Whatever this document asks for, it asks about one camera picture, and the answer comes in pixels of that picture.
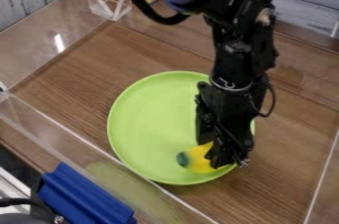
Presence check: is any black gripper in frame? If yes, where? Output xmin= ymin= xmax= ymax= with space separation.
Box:
xmin=195 ymin=77 xmax=269 ymax=168

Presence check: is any yellow toy banana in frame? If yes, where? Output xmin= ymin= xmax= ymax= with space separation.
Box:
xmin=175 ymin=141 xmax=234 ymax=174

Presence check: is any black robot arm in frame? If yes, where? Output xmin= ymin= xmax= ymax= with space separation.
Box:
xmin=131 ymin=0 xmax=278 ymax=171

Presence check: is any green round plate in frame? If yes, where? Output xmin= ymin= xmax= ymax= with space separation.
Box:
xmin=107 ymin=71 xmax=247 ymax=185

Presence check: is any blue plastic block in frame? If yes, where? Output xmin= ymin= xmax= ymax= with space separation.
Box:
xmin=38 ymin=163 xmax=138 ymax=224

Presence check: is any clear acrylic front wall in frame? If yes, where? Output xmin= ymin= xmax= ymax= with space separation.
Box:
xmin=0 ymin=91 xmax=218 ymax=224

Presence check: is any black cable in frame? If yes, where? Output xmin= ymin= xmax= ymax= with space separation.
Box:
xmin=0 ymin=197 xmax=55 ymax=224

